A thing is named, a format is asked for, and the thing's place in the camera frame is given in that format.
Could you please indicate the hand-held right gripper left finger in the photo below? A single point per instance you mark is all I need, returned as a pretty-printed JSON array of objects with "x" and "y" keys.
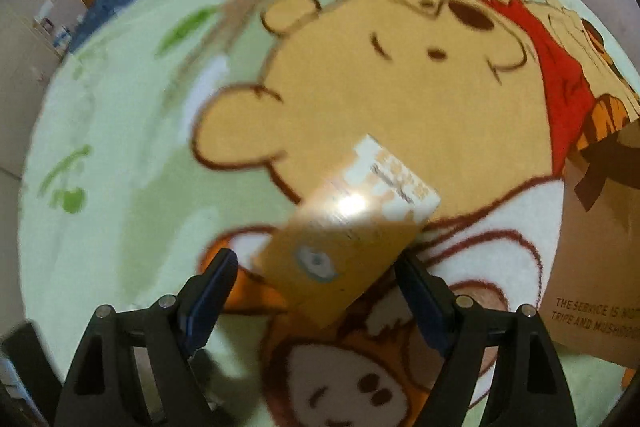
[{"x": 210, "y": 302}]

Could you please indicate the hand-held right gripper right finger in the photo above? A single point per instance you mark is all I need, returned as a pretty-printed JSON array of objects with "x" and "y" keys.
[{"x": 425, "y": 302}]

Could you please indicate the yellow cardboard box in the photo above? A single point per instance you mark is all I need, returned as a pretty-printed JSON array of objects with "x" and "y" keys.
[{"x": 350, "y": 232}]

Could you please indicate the green printed blanket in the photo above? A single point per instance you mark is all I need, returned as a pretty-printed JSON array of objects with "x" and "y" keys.
[{"x": 150, "y": 132}]

